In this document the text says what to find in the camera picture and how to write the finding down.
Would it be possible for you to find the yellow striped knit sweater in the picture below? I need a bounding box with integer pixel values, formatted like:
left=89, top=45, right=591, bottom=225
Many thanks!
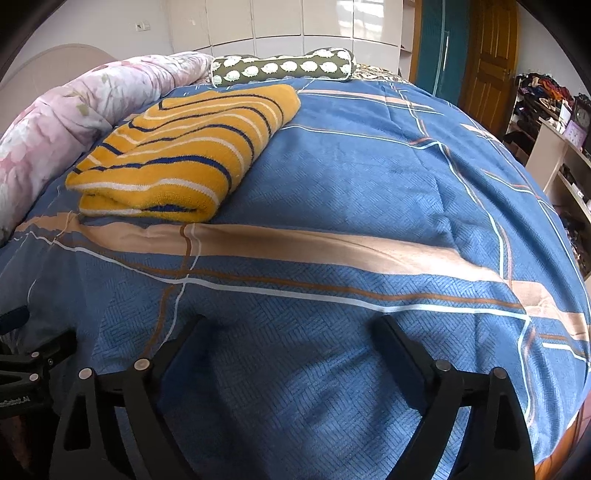
left=65, top=84, right=301, bottom=223

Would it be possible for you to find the pink floral fleece blanket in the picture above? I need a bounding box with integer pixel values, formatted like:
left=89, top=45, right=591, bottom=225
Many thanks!
left=1, top=51, right=212, bottom=242

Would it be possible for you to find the blue plaid bed cover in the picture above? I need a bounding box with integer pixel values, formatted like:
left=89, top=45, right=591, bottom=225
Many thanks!
left=1, top=79, right=590, bottom=479

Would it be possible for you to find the rounded beige headboard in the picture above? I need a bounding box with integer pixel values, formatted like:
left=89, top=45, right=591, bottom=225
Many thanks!
left=0, top=44, right=115, bottom=134

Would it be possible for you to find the small desk clock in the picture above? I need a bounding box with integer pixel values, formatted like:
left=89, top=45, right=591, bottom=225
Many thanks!
left=563, top=94, right=591, bottom=150

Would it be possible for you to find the cluttered white shelf unit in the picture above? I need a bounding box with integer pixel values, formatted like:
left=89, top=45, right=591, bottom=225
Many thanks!
left=503, top=73, right=590, bottom=280

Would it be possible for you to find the brown wooden door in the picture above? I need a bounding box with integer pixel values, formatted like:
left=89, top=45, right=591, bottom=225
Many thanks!
left=459, top=0, right=520, bottom=138

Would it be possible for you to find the green white-dotted bolster pillow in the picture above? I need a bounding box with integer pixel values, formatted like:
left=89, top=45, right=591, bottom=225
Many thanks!
left=209, top=47, right=356, bottom=87

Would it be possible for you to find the white glossy wardrobe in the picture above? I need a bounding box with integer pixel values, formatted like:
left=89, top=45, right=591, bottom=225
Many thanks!
left=164, top=0, right=415, bottom=79

